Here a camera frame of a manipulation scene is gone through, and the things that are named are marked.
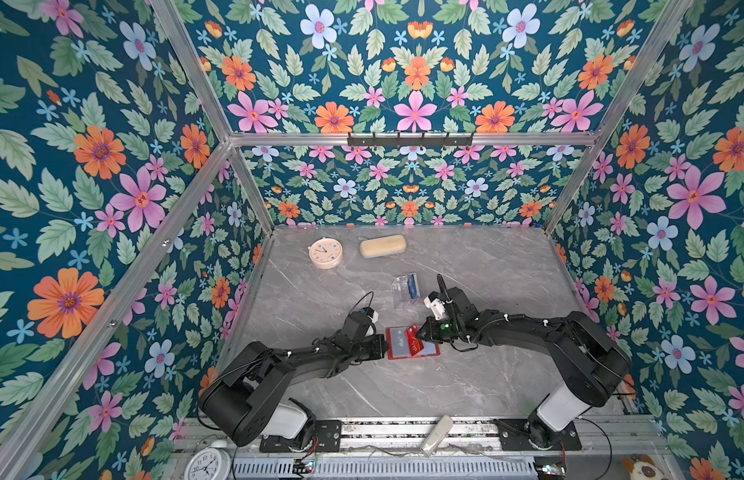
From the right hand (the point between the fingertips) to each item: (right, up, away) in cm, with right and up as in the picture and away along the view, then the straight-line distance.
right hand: (414, 333), depth 87 cm
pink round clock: (-32, +24, +21) cm, 45 cm away
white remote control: (+4, -20, -17) cm, 27 cm away
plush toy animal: (+51, -25, -20) cm, 60 cm away
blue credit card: (0, +13, +10) cm, 16 cm away
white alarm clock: (-49, -24, -20) cm, 58 cm away
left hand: (-6, -2, -1) cm, 6 cm away
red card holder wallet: (-5, -4, +1) cm, 6 cm away
